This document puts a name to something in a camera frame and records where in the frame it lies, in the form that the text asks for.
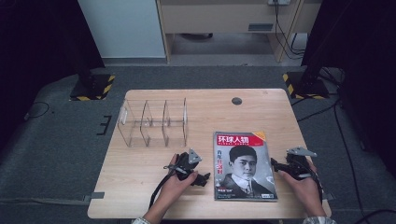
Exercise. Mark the light wooden desk frame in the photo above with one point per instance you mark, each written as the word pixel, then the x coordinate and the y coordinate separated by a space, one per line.
pixel 224 18

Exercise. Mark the black tape floor mark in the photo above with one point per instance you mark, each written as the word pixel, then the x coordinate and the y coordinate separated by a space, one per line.
pixel 104 125

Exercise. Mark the black stand base striped edge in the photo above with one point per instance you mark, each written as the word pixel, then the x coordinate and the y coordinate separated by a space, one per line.
pixel 91 88
pixel 306 87

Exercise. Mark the dark round table grommet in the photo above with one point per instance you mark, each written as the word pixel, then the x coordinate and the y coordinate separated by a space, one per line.
pixel 236 100

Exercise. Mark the magazine with portrait cover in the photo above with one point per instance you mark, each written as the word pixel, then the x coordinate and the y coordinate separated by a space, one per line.
pixel 246 168

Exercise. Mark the grey tape strip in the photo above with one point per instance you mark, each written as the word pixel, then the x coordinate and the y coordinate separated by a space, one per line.
pixel 328 196
pixel 95 196

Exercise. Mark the white cabinet panel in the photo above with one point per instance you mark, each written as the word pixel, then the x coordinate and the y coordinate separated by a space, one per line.
pixel 121 28

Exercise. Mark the clear acrylic divider rack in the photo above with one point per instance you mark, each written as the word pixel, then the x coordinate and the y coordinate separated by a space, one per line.
pixel 154 124

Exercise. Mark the black curtain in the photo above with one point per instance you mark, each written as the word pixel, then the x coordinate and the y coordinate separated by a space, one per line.
pixel 37 46
pixel 358 62

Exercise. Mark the person's right hand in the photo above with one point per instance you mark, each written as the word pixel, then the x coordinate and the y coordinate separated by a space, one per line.
pixel 306 191

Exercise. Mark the person's left hand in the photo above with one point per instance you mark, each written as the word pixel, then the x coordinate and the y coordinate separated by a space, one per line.
pixel 172 191

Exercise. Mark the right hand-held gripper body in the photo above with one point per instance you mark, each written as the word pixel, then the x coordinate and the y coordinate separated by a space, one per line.
pixel 297 165

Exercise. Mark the white power strip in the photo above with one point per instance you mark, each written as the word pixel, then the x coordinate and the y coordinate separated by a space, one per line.
pixel 279 2

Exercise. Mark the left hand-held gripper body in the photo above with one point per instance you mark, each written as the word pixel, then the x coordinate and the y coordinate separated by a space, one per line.
pixel 186 161

